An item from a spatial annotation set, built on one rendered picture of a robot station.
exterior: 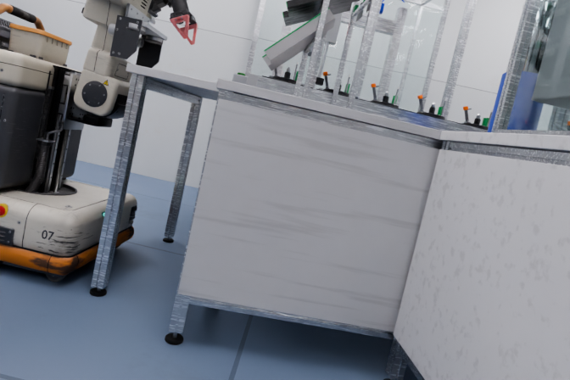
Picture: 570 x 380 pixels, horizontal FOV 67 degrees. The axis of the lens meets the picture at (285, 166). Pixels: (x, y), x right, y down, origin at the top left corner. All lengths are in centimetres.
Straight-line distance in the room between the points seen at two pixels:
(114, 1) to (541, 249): 166
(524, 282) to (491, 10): 395
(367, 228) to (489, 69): 342
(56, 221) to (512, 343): 147
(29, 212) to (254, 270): 87
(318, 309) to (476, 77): 351
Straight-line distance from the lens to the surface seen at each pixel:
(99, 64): 191
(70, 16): 506
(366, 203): 143
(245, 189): 137
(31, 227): 183
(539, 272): 101
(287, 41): 165
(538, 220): 103
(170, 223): 252
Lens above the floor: 74
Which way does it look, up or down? 4 degrees down
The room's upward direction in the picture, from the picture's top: 13 degrees clockwise
